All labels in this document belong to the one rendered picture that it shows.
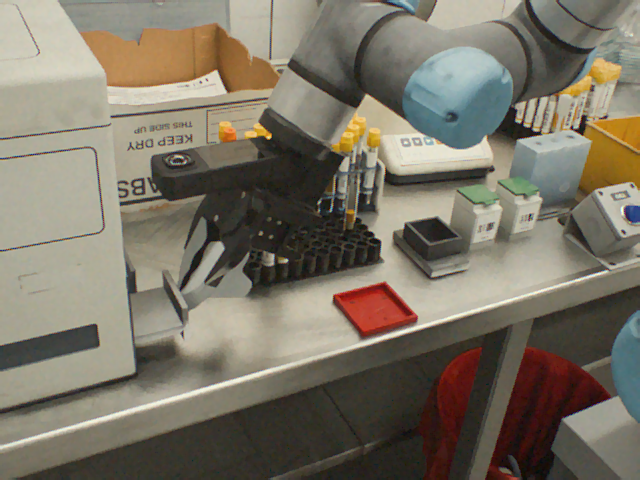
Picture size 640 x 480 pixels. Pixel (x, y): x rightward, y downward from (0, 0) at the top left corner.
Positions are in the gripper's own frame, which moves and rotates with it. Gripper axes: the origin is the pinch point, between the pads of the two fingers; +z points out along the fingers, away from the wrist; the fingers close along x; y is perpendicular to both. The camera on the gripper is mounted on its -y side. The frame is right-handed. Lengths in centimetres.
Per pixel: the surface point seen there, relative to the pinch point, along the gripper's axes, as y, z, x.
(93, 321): -9.4, 1.8, -4.5
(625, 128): 61, -39, 11
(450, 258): 30.1, -13.6, -0.3
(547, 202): 48, -24, 6
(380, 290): 21.9, -7.4, -1.3
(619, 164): 54, -34, 4
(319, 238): 18.0, -7.6, 8.0
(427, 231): 30.3, -14.1, 5.4
